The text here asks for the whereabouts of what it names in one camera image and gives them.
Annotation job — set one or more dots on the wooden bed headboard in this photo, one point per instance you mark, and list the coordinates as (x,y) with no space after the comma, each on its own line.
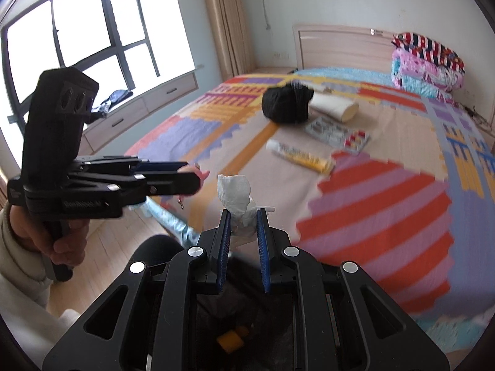
(340,46)

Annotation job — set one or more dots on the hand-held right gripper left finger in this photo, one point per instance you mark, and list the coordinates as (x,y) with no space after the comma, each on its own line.
(225,247)

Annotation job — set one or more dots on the person's left forearm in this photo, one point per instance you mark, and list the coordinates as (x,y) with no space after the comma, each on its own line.
(19,278)

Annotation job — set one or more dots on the wooden window seat cabinet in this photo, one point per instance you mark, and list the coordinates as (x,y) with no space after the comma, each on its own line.
(127,123)

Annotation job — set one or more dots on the red and silver blister pack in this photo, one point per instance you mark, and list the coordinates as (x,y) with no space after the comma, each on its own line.
(355,140)

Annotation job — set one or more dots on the black framed window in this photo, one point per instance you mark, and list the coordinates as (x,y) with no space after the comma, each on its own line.
(77,27)

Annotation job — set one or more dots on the striped folded quilt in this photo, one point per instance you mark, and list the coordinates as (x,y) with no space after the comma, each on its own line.
(429,48)

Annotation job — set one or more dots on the bed with patterned blanket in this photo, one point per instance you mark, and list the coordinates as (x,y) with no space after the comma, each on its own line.
(294,193)

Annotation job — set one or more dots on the pink floral folded quilt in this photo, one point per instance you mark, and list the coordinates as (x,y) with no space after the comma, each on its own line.
(417,77)

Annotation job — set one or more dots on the yellow item in bin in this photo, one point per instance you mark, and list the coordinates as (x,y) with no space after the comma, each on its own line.
(230,342)

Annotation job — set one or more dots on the white tissue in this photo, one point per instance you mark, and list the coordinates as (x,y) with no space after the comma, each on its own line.
(234,193)

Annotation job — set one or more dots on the dark blue cloth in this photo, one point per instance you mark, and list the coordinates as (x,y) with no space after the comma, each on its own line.
(116,98)

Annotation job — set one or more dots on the white and yellow tube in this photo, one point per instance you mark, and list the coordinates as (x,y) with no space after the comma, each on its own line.
(297,155)

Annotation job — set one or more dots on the person's left hand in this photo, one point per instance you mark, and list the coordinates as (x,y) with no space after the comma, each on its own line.
(31,232)

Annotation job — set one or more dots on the beige curtain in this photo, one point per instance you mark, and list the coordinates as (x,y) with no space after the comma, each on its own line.
(228,19)

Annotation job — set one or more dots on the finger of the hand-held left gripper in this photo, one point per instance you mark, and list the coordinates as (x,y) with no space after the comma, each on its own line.
(174,183)
(162,167)

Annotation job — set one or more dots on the black plastic bag bundle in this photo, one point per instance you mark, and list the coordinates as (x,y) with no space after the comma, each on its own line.
(286,102)

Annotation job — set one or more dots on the bed with colourful sheet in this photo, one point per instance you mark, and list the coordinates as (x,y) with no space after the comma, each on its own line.
(444,326)

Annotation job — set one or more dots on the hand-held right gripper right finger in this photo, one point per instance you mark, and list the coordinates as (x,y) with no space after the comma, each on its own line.
(263,247)

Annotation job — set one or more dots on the white toilet paper roll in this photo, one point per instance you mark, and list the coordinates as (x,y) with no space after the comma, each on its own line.
(332,105)

